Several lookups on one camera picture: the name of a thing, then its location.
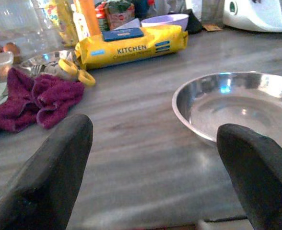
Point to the white rice cooker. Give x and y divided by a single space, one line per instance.
256 16

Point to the orange bottle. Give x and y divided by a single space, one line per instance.
88 16

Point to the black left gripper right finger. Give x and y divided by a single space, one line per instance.
258 172

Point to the black pouch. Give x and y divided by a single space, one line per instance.
193 21

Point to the yellow kitchen wipes pack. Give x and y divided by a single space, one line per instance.
131 49

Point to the metal fork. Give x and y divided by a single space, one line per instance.
36 69

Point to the yellow snack packet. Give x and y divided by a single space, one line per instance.
62 21

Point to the maroon terry cloth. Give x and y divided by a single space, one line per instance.
47 95

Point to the lilac plastic bowl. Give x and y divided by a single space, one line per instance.
165 20

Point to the clear plastic container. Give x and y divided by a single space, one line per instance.
2 63

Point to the red green food packet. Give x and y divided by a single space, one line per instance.
117 14

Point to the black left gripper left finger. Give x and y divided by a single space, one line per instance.
50 172

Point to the clear glass jar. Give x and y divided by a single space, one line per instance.
18 21

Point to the shiny steel bowl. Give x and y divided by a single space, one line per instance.
239 105
47 57

